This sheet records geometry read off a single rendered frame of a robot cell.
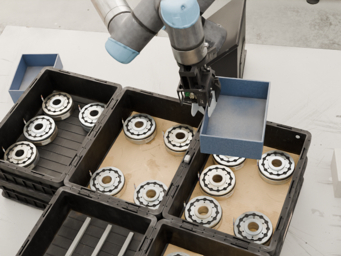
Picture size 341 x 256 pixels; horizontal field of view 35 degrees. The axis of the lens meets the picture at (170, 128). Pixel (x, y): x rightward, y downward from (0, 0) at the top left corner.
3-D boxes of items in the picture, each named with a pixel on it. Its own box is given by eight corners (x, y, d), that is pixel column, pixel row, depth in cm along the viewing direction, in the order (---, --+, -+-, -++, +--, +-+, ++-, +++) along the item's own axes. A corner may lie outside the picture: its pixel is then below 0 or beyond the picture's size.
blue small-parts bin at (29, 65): (52, 103, 202) (46, 90, 196) (13, 103, 203) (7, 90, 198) (63, 66, 214) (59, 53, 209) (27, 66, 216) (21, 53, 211)
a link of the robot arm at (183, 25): (187, -21, 112) (202, 0, 106) (196, 21, 120) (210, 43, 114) (151, -7, 112) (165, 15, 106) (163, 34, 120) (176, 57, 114)
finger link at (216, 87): (203, 102, 133) (197, 77, 126) (205, 97, 134) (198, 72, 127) (222, 103, 131) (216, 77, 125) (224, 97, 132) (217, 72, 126)
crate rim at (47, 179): (46, 70, 183) (44, 65, 181) (125, 90, 174) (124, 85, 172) (-24, 160, 161) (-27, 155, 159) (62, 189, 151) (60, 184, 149)
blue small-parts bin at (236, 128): (212, 94, 146) (212, 75, 141) (269, 99, 143) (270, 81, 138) (200, 152, 134) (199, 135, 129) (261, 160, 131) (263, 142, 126)
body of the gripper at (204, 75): (179, 107, 127) (169, 70, 118) (188, 82, 132) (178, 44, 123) (211, 108, 125) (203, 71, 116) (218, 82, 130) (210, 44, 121)
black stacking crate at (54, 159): (54, 90, 190) (45, 66, 182) (129, 110, 181) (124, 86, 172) (-11, 178, 168) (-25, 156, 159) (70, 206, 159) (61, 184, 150)
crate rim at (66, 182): (125, 90, 174) (124, 85, 172) (213, 112, 164) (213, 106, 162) (63, 189, 151) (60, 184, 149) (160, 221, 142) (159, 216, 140)
